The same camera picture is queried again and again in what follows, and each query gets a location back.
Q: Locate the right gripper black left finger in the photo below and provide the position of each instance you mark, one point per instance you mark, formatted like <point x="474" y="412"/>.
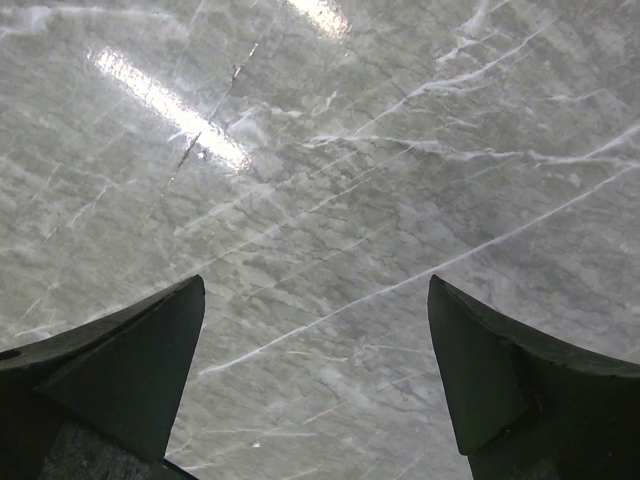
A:
<point x="99" y="401"/>

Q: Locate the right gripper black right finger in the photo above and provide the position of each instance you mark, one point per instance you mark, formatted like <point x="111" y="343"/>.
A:
<point x="526" y="405"/>

